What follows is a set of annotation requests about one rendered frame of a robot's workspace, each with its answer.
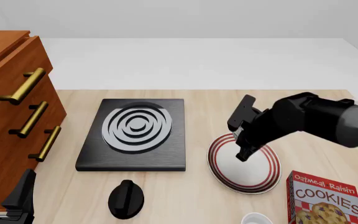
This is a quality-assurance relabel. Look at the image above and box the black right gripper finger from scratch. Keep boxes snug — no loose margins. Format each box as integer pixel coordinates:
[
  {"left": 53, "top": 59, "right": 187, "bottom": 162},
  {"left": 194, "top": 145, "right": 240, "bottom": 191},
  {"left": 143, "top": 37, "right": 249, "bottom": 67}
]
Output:
[{"left": 235, "top": 144, "right": 260, "bottom": 162}]

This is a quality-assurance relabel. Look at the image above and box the oatmeal raisin cookies box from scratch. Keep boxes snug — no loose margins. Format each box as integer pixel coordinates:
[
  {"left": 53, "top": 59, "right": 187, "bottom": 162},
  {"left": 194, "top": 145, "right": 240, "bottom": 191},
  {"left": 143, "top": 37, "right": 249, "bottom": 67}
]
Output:
[{"left": 285, "top": 170, "right": 358, "bottom": 224}]

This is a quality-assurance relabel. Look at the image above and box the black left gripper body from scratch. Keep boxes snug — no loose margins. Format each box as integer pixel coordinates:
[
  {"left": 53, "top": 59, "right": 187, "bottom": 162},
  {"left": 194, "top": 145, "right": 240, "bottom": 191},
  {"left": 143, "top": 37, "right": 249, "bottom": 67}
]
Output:
[{"left": 0, "top": 208, "right": 35, "bottom": 224}]

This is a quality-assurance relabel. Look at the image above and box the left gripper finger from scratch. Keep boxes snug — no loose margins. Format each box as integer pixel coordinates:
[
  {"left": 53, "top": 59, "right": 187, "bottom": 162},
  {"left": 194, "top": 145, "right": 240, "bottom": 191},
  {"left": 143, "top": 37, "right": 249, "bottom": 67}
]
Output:
[{"left": 0, "top": 168, "right": 37, "bottom": 212}]

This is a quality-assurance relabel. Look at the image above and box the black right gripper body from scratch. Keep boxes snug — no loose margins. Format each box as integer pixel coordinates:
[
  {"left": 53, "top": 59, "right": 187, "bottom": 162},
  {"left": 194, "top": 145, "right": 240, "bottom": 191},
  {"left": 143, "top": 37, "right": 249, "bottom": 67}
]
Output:
[{"left": 232, "top": 116, "right": 272, "bottom": 152}]

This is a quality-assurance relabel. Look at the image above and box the white ramekin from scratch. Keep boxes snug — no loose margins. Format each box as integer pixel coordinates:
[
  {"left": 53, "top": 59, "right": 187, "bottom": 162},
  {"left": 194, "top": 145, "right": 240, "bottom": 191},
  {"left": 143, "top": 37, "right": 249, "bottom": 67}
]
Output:
[{"left": 240, "top": 212, "right": 275, "bottom": 224}]

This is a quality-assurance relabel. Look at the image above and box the flat black stove plate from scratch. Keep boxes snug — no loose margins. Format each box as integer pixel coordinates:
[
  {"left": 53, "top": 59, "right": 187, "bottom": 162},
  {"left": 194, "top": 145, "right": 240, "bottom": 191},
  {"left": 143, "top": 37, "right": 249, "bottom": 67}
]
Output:
[{"left": 75, "top": 98, "right": 187, "bottom": 173}]

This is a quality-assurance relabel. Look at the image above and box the white plate with red rings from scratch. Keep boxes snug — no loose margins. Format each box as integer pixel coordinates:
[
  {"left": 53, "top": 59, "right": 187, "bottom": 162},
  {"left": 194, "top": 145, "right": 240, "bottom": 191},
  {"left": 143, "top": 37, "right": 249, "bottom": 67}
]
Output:
[{"left": 206, "top": 132, "right": 283, "bottom": 195}]

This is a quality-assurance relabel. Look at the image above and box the round black stove knob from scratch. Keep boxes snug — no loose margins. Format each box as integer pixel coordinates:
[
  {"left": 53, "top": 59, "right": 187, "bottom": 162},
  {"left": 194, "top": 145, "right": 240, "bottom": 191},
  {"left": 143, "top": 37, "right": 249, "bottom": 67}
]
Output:
[{"left": 107, "top": 179, "right": 145, "bottom": 220}]

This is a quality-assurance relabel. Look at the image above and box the brass drawer handle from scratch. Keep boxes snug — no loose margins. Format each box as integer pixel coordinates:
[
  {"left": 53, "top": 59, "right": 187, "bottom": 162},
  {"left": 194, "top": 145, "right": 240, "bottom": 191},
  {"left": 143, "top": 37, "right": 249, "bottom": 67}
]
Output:
[
  {"left": 0, "top": 67, "right": 47, "bottom": 106},
  {"left": 27, "top": 125, "right": 62, "bottom": 162},
  {"left": 8, "top": 101, "right": 50, "bottom": 139}
]

